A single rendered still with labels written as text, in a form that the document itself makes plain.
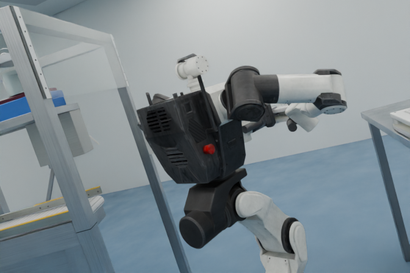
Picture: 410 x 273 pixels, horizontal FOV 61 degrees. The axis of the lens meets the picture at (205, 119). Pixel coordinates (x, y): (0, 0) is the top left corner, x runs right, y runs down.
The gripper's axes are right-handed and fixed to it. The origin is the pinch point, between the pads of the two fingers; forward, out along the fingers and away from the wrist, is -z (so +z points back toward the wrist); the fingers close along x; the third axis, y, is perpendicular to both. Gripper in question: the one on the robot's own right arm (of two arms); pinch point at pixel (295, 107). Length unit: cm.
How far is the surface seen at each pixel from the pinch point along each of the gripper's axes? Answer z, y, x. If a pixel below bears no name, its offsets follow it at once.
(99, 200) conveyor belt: 21, -96, 12
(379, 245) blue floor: -49, 27, 106
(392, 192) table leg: -30, 37, 64
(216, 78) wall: -308, -74, -16
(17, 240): 46, -120, 12
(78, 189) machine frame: 48, -85, -1
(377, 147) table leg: -30, 36, 38
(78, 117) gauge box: 16, -94, -27
